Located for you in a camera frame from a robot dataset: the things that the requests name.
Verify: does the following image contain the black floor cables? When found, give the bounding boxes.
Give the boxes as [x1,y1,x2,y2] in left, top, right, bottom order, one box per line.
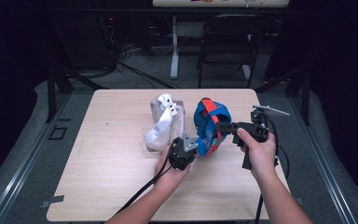
[114,43,182,90]

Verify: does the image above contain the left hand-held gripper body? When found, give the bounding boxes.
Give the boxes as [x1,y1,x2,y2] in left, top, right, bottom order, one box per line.
[168,133,199,172]

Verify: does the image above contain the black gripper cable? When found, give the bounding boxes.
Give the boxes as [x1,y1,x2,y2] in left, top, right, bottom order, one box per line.
[254,112,291,224]
[117,141,181,217]

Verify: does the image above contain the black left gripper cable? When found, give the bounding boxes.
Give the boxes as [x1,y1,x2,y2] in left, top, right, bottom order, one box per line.
[117,141,181,217]

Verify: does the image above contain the black floor tape rectangle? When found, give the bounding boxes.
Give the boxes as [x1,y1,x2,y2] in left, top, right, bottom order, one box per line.
[48,125,68,141]

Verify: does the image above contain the dark equipment rack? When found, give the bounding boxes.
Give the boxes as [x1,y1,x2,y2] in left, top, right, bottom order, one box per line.
[50,8,120,71]

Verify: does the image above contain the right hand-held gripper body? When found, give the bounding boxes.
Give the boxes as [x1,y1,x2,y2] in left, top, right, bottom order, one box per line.
[229,105,291,171]

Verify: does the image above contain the black frame post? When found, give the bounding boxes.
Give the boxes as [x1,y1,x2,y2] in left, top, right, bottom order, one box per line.
[300,70,311,127]
[45,65,58,123]

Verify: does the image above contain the blue and orange cap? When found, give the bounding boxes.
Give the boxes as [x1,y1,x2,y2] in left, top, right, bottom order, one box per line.
[193,97,233,158]

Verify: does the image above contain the person's left hand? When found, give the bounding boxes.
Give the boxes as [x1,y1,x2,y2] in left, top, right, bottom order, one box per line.
[153,145,193,193]

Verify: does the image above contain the white desk leg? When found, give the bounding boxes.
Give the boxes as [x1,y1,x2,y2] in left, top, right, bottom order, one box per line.
[170,15,181,80]

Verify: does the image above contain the black folding chair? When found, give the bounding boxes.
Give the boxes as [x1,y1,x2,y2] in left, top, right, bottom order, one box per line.
[196,12,270,90]

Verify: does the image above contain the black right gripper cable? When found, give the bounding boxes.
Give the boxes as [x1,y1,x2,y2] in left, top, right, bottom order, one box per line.
[254,112,291,224]

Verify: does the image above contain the white cap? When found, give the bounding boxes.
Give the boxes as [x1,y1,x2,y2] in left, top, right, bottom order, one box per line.
[144,91,187,153]

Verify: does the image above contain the aluminium floor rail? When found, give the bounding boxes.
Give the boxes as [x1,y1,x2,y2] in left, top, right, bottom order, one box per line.
[286,92,358,224]
[0,92,73,224]

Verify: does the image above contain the person's right hand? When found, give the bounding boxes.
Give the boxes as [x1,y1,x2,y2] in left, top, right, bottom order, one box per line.
[236,127,278,180]

